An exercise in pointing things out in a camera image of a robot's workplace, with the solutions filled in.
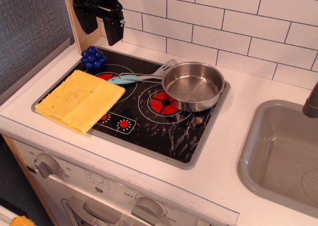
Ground silver steel pot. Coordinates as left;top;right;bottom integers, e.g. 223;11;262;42
110;60;225;112

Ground grey timer knob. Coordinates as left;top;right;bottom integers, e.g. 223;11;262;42
34;153;60;179

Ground grey faucet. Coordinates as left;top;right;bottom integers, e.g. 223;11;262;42
302;82;318;118

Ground grey spatula with blue handle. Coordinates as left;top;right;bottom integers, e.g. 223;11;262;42
107;59;178;85

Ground grey sink basin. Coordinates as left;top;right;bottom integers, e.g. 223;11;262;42
238;100;318;218

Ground grey oven door handle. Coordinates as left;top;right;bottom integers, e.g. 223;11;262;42
68;196;140;226

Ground yellow folded cloth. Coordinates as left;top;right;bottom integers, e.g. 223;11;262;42
35;70;125;135

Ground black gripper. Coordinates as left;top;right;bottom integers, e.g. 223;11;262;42
73;0;124;46

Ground blue plastic grapes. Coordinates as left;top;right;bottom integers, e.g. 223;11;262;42
80;46;107;71

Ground grey oven knob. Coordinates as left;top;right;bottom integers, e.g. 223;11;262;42
131;197;163;226

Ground orange cloth at corner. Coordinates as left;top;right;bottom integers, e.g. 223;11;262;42
9;216;35;226

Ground wooden side post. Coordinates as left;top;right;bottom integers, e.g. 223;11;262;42
62;0;103;55

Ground black toy stovetop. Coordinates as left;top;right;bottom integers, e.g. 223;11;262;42
31;46;231;170

